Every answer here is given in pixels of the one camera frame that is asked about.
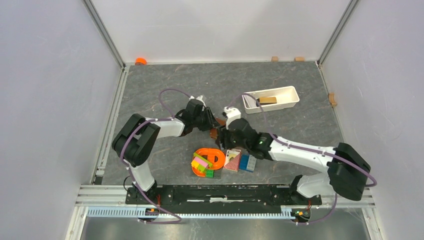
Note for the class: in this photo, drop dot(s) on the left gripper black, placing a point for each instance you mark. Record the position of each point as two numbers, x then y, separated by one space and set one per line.
211 122

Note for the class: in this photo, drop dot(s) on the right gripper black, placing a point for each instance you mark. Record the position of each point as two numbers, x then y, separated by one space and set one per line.
224 133

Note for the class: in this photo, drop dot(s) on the white plastic tray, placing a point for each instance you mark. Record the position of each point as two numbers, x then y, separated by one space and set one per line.
287 97

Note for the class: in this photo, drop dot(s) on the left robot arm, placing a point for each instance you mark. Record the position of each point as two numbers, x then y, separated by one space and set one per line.
135 141

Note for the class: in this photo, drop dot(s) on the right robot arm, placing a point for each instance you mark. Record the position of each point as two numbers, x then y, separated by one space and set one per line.
341 169

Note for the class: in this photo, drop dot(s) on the playing card box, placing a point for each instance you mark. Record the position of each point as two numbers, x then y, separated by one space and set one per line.
232 159

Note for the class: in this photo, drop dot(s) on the blue building brick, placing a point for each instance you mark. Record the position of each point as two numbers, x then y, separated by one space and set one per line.
243 164

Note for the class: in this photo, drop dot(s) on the orange plastic loop toy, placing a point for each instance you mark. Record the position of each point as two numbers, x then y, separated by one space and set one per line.
213 155

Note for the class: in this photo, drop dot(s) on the pink yellow brick stack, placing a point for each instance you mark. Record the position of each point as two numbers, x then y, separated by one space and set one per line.
200 163

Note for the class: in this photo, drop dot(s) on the dark grey building brick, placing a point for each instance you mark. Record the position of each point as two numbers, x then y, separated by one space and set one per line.
217 174

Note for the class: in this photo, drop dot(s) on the green building brick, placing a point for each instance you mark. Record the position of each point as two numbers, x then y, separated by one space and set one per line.
209 173

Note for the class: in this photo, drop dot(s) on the orange round cap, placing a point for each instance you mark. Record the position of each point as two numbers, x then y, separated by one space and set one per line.
140 61

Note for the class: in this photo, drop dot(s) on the wooden block right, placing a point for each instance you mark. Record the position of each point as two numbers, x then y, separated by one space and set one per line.
299 59

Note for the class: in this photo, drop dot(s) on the wooden curved piece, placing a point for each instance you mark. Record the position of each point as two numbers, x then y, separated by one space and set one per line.
332 99

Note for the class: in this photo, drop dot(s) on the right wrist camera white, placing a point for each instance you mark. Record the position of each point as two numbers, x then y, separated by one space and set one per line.
231 114

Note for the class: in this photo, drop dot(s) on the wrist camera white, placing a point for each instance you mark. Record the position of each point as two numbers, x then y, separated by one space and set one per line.
231 114
201 99

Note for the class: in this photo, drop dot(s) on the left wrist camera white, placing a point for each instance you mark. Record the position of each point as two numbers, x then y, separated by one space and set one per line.
201 99

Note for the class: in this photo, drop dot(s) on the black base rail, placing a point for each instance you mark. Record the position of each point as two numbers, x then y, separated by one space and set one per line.
228 199

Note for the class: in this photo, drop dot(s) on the white cable comb strip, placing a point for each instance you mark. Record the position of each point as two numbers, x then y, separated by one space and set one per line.
142 212

